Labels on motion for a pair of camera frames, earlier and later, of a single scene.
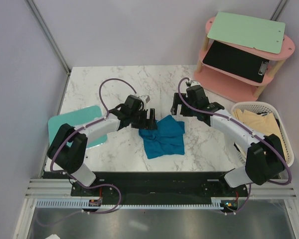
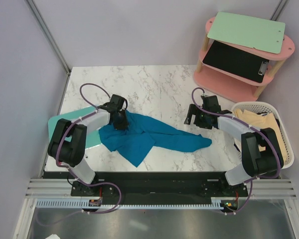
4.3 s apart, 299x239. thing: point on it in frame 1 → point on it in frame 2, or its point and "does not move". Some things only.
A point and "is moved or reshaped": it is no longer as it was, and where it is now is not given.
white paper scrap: x=53 y=236 does not move
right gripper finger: x=177 y=100 → x=192 y=111
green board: x=263 y=34 does not move
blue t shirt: x=168 y=139 is moved or reshaped
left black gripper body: x=139 y=120 → x=122 y=122
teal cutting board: x=75 y=118 does not move
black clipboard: x=234 y=61 does not move
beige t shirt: x=266 y=124 does not move
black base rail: x=153 y=185 does not move
